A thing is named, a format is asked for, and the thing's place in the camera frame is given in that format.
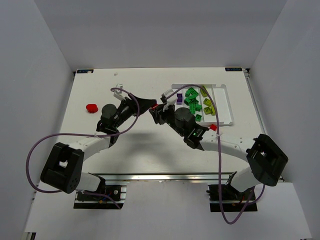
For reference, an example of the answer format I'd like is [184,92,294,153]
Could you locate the purple lego brick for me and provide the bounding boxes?
[176,93,184,105]

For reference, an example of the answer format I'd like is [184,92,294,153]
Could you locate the green long lego plate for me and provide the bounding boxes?
[189,103,197,114]

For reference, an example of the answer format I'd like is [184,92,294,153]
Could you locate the green lego brick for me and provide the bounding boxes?
[195,114,202,122]

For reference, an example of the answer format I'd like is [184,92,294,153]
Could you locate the red rounded lego brick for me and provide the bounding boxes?
[85,103,99,114]

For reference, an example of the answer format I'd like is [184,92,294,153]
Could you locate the lime and green lego stack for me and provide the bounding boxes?
[199,85,208,98]

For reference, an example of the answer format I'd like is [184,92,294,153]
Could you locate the red rectangular lego brick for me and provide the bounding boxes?
[209,124,218,131]

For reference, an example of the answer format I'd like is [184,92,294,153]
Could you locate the lime small lego brick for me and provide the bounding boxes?
[203,107,216,116]

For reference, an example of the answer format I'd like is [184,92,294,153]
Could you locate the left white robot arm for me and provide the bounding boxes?
[40,97,157,194]

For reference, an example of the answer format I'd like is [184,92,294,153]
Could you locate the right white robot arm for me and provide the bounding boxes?
[149,104,289,198]

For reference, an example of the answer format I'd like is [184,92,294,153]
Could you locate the white divided tray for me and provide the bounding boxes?
[175,84,234,127]

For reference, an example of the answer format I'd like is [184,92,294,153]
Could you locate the left blue table sticker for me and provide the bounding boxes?
[76,69,94,74]

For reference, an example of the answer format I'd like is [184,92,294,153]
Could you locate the blue table sticker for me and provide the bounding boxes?
[76,69,94,74]
[224,67,243,72]

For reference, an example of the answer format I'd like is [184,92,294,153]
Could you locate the right blue table sticker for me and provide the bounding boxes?
[224,67,243,72]

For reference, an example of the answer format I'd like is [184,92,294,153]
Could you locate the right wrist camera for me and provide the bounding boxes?
[160,89,178,111]

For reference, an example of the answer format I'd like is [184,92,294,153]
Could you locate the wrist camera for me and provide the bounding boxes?
[160,89,178,111]
[110,83,124,101]

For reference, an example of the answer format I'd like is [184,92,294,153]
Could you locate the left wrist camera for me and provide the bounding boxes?
[110,83,124,101]

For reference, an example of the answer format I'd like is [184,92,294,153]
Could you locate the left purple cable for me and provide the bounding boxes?
[25,86,140,210]

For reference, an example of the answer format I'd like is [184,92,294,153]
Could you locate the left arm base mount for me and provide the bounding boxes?
[73,179,127,210]

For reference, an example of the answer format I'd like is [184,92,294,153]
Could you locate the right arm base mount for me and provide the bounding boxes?
[206,184,258,213]

